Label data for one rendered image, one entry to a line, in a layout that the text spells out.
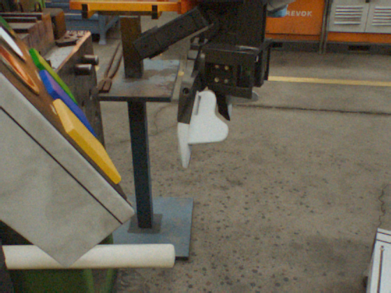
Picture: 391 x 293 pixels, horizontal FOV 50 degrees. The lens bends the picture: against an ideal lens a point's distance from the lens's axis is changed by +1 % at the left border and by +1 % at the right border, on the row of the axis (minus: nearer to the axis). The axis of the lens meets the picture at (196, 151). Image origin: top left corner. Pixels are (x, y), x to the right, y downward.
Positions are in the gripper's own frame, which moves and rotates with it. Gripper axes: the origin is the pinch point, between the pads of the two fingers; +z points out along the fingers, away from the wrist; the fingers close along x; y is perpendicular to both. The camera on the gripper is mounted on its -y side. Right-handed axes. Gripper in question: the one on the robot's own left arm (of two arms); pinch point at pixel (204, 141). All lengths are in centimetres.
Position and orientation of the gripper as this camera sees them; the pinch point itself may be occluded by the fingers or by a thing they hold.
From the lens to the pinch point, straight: 56.3
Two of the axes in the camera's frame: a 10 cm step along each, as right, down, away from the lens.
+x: 4.1, -4.5, 8.0
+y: 9.1, 2.0, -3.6
